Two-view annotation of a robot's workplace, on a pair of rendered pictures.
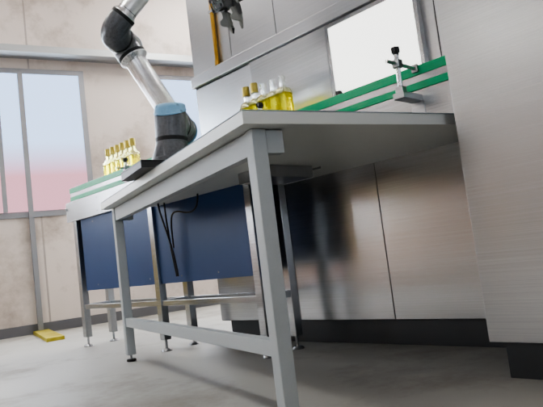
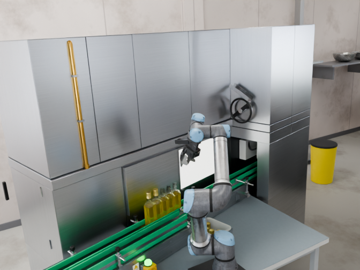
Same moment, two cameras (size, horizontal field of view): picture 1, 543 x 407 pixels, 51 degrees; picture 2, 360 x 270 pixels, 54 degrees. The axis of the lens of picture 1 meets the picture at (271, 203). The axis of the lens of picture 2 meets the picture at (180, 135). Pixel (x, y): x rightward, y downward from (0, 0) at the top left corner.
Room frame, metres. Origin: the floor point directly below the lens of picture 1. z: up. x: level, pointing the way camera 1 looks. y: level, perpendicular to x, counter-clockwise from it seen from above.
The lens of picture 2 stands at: (2.28, 2.12, 2.13)
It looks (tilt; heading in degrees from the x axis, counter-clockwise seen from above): 16 degrees down; 270
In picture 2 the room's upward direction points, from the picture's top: 3 degrees counter-clockwise
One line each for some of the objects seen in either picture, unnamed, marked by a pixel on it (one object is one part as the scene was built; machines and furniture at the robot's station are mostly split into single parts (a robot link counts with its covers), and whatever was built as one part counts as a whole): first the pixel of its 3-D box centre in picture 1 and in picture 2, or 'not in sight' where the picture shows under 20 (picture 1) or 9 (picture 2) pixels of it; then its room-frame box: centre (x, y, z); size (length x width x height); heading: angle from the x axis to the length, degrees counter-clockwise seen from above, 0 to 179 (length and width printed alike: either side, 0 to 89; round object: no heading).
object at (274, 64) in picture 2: not in sight; (272, 80); (1.45, -0.92, 1.69); 0.70 x 0.37 x 0.89; 45
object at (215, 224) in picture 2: not in sight; (212, 231); (2.09, -0.03, 0.80); 0.22 x 0.17 x 0.09; 135
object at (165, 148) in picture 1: (172, 151); (224, 261); (2.05, 0.34, 0.82); 0.15 x 0.15 x 0.10
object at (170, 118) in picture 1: (170, 120); (223, 244); (2.06, 0.33, 0.94); 0.13 x 0.12 x 0.14; 175
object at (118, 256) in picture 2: not in sight; (121, 260); (2.63, 0.44, 0.94); 0.07 x 0.04 x 0.13; 135
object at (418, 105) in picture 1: (404, 82); (244, 189); (1.78, -0.47, 0.90); 0.17 x 0.05 x 0.23; 135
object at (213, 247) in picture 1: (170, 240); not in sight; (2.92, 0.54, 0.54); 1.59 x 0.18 x 0.43; 45
